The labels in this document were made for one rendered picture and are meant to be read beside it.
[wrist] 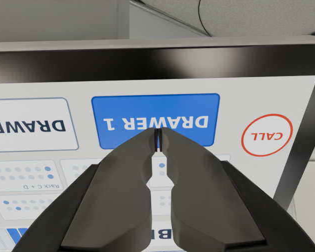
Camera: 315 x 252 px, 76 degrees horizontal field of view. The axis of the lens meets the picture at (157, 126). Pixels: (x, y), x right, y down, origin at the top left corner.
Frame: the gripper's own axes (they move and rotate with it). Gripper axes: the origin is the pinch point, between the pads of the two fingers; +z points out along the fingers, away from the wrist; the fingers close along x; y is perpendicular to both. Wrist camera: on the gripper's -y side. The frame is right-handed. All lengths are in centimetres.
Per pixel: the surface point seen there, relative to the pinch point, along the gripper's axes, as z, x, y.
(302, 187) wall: 203, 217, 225
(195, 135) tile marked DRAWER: 2.5, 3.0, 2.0
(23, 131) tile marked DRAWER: 2.5, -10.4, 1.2
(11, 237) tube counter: 2.4, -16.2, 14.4
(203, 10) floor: 149, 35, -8
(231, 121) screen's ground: 2.5, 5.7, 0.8
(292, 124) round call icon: 2.5, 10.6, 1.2
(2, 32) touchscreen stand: 17.0, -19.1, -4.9
